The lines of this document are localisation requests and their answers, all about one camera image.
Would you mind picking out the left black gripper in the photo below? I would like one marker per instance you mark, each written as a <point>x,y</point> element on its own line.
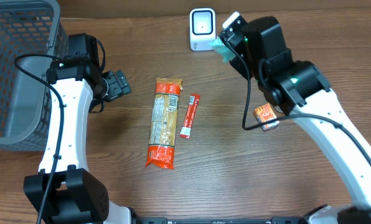
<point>117,86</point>

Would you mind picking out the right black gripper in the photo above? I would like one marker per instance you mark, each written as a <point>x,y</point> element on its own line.
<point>239,60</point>

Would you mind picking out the teal snack packet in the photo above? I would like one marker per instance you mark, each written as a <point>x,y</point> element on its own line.
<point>220,48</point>

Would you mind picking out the orange noodle packet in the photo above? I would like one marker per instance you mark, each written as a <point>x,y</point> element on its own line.
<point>162,137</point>

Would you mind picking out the red white stick packet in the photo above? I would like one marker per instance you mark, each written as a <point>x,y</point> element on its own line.
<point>189,116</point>

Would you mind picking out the small orange white box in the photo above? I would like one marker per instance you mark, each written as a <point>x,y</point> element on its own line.
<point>265,113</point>

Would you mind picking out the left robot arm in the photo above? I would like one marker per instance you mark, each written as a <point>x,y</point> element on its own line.
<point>63,190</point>

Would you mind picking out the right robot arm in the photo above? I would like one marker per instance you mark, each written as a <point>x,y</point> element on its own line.
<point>257,50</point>

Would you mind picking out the white barcode scanner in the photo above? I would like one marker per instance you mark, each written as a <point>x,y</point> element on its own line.
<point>202,29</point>

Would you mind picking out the grey plastic mesh basket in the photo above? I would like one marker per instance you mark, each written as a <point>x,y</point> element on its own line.
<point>32,28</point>

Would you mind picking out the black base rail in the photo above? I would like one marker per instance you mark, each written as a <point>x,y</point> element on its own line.
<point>273,220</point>

